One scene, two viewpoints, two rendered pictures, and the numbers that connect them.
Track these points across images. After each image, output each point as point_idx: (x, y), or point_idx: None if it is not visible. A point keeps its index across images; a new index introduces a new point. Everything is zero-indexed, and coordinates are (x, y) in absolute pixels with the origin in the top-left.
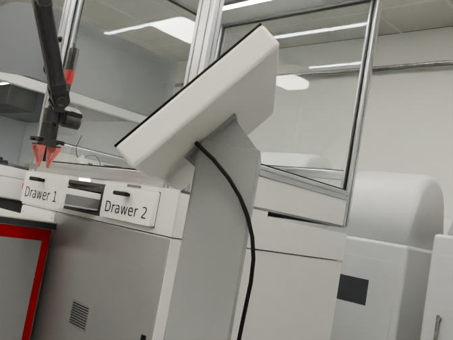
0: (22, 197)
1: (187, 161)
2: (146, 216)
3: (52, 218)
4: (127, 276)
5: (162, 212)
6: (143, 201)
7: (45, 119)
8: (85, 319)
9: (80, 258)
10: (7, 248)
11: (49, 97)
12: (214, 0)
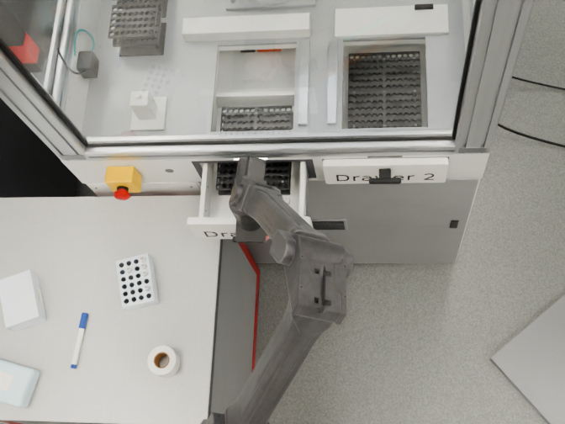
0: (201, 237)
1: None
2: (435, 177)
3: (192, 186)
4: (406, 201)
5: (458, 166)
6: (423, 171)
7: (250, 220)
8: (342, 225)
9: None
10: (224, 267)
11: (234, 204)
12: None
